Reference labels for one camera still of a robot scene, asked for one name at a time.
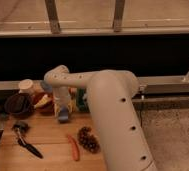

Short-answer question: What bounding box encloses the red apple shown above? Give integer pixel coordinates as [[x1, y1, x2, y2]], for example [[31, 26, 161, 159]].
[[68, 87, 77, 97]]

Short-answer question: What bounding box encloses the dark brown bowl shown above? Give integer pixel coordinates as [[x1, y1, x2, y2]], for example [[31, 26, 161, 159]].
[[4, 93, 33, 116]]

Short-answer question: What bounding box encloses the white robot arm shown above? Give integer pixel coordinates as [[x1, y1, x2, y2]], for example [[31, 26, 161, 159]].
[[44, 65, 158, 171]]

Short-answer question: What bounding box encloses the dark grape bunch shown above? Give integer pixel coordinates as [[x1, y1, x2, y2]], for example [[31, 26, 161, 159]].
[[77, 127, 100, 153]]

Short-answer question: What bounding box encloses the crumpled grey cloth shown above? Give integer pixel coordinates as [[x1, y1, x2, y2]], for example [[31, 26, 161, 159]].
[[82, 93, 88, 106]]

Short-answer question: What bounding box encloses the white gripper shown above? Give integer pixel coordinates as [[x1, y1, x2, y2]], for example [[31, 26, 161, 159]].
[[53, 86, 74, 122]]

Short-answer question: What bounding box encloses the blue sponge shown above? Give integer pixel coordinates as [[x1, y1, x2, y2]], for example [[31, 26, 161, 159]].
[[58, 107, 69, 123]]

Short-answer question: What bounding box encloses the green plastic tray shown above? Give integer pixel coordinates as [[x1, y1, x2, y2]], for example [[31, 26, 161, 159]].
[[76, 89, 88, 112]]

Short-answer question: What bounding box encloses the blue cup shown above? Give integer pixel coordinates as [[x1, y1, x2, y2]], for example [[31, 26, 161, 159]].
[[40, 80, 52, 93]]

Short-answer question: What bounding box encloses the white cup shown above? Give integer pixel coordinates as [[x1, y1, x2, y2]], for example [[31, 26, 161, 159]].
[[18, 79, 34, 95]]

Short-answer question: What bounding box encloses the black handled can opener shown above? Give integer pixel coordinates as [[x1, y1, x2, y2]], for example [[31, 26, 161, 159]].
[[12, 121, 43, 159]]

